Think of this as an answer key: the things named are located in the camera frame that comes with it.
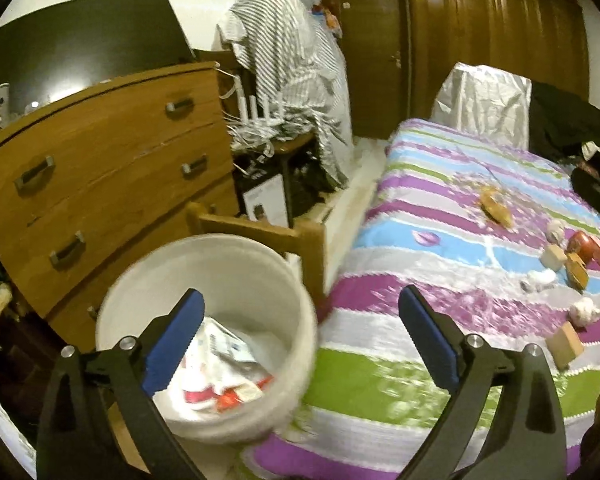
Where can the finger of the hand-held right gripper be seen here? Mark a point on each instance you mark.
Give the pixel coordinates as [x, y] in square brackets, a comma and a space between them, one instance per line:
[597, 195]

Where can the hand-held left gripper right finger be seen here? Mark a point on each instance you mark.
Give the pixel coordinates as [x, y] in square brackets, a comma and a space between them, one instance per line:
[430, 345]

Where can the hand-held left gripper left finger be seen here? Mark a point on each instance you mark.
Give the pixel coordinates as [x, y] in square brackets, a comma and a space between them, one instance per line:
[172, 345]

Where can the white printed paper bag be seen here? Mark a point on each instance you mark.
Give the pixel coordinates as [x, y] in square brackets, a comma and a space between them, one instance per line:
[220, 355]

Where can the red snack packet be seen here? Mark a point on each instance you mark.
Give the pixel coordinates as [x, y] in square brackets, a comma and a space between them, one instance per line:
[210, 397]

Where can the white plastic bucket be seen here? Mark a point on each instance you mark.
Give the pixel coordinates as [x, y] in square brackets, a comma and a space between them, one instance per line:
[220, 260]

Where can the red apple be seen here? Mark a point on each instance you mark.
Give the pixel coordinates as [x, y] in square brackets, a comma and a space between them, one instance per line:
[580, 245]

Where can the crumpled white tissue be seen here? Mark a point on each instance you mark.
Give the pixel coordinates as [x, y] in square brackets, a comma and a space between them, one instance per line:
[585, 310]
[556, 230]

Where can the small tan cardboard box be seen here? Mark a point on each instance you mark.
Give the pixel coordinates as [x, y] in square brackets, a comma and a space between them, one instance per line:
[565, 345]
[553, 257]

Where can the black cloth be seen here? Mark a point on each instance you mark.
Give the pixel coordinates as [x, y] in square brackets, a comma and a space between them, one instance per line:
[565, 125]

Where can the small orange box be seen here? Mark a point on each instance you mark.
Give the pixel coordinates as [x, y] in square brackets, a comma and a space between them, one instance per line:
[577, 270]

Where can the floral striped bedsheet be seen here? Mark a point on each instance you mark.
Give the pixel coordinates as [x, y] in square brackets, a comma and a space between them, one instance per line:
[405, 260]

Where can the orange wrapper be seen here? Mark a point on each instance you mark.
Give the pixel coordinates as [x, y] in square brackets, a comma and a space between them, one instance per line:
[495, 205]

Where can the white small toy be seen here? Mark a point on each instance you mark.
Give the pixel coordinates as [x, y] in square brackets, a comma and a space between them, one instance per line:
[537, 280]

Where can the wooden stool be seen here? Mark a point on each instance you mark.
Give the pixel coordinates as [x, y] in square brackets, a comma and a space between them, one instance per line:
[280, 235]

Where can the white bed base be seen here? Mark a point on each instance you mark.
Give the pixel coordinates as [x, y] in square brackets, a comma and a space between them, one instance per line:
[350, 200]

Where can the white box with dark picture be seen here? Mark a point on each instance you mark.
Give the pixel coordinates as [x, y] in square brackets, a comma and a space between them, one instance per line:
[270, 195]

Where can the wooden dresser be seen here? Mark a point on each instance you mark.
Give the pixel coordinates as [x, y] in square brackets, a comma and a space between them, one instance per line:
[105, 160]

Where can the brown wooden wardrobe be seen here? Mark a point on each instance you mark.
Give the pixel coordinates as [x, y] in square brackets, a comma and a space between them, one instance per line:
[480, 35]

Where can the wooden chair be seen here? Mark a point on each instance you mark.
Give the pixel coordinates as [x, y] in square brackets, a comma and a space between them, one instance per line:
[290, 147]

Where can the white router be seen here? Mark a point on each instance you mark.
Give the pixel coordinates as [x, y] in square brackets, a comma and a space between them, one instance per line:
[252, 119]

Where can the brown wooden door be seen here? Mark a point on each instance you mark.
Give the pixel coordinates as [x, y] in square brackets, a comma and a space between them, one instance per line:
[370, 60]

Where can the grey striped cloth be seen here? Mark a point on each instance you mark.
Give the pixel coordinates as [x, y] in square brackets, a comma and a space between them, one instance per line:
[290, 60]

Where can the black television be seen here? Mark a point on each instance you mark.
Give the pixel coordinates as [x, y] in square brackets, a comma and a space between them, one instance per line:
[80, 45]

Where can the hanging plastic bags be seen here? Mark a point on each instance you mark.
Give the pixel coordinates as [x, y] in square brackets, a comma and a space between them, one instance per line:
[330, 20]

